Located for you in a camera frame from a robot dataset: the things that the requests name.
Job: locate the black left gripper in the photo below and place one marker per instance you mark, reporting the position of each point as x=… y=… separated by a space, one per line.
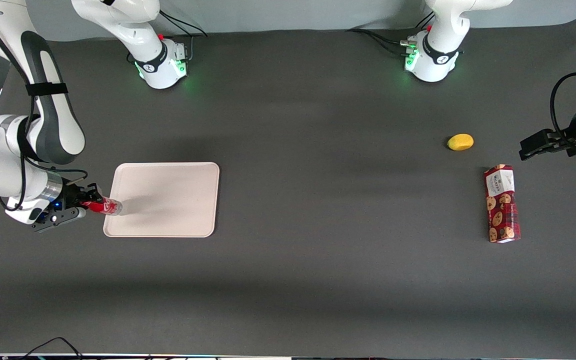
x=575 y=124

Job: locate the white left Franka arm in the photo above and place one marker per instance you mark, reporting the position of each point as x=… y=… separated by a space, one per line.
x=438 y=55

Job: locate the red coke bottle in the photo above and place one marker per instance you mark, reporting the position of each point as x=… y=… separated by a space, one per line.
x=108 y=206

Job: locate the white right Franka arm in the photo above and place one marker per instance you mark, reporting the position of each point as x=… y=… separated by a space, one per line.
x=53 y=115

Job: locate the dark grey table mat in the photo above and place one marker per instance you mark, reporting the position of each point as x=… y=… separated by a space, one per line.
x=318 y=200

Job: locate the beige plastic tray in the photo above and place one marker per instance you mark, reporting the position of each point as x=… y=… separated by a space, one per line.
x=168 y=199

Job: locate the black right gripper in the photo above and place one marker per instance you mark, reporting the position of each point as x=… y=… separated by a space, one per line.
x=73 y=196

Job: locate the red cookie box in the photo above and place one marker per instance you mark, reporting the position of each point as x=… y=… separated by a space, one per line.
x=502 y=205

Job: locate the yellow lemon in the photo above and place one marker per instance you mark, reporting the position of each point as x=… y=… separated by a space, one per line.
x=460 y=142

